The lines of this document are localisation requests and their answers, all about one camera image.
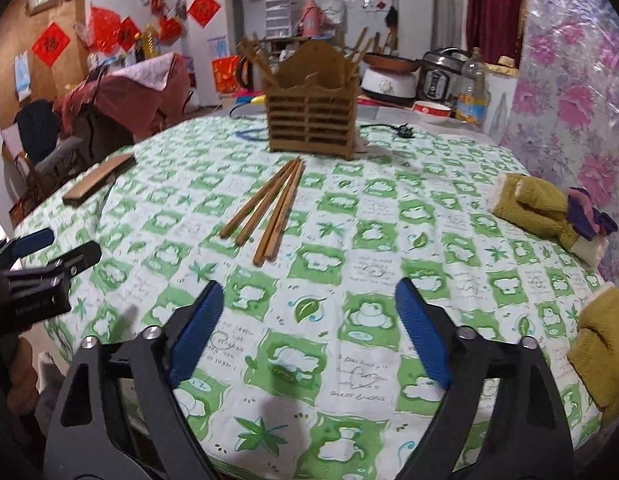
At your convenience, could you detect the wooden chopstick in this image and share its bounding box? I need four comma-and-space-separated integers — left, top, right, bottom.
253, 160, 303, 268
234, 159, 301, 247
264, 161, 306, 262
219, 158, 298, 239

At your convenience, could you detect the red paper fan decoration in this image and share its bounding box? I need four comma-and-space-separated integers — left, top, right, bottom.
90, 6, 121, 53

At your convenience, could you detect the red gift bag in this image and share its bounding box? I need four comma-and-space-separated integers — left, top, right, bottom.
212, 55, 243, 93

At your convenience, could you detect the dark red curtain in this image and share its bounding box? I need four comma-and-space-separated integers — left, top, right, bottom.
465, 0, 526, 63

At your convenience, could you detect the wooden utensil holder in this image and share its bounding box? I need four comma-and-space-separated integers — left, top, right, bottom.
264, 39, 361, 161

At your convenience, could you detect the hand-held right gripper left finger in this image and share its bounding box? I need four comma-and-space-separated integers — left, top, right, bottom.
44, 281, 225, 480

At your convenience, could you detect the red diamond paper decoration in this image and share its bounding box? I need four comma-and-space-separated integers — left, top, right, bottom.
187, 0, 222, 30
31, 21, 70, 67
117, 16, 140, 52

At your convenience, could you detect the black power plug cable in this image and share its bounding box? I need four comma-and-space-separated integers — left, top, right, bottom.
359, 122, 415, 140

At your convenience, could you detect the white electric cooking pot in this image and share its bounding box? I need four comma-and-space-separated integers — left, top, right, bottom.
362, 52, 421, 102

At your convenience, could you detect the green checked tablecloth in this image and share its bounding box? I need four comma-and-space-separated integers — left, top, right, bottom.
12, 107, 610, 471

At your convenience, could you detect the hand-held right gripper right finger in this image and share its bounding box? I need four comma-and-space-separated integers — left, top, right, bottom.
394, 277, 575, 480

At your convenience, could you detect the pink bag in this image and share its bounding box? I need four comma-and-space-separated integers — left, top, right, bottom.
302, 0, 325, 36

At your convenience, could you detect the plastic drawer unit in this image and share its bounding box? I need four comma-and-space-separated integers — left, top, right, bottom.
264, 0, 293, 38

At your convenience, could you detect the pink cloth covered furniture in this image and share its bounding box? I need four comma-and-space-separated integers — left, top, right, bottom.
54, 52, 193, 136

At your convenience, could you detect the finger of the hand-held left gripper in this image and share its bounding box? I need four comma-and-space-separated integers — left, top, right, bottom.
0, 228, 56, 267
46, 240, 103, 282

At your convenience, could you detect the dark jacket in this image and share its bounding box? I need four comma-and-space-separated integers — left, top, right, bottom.
14, 100, 60, 153

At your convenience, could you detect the olive plush mitten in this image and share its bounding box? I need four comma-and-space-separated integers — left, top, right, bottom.
567, 282, 619, 426
489, 172, 610, 267

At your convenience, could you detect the clear plastic bottle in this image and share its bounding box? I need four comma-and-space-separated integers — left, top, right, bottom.
454, 47, 491, 126

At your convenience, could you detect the white cardboard box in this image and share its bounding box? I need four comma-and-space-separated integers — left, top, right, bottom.
484, 62, 517, 136

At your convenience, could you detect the floral plastic-wrapped mattress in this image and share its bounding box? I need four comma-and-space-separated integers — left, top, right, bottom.
499, 0, 619, 286

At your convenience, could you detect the brown flat board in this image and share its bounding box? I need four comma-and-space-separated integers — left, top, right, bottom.
62, 154, 137, 206

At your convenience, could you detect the purple cloth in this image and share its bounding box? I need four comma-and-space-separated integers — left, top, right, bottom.
567, 186, 619, 241

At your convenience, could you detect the red and white bowl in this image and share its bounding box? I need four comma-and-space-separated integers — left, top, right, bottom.
412, 100, 453, 123

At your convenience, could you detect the silver rice cooker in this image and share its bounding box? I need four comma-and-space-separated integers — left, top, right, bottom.
420, 48, 473, 106

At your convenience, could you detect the white refrigerator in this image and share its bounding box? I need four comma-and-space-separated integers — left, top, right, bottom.
184, 0, 243, 108

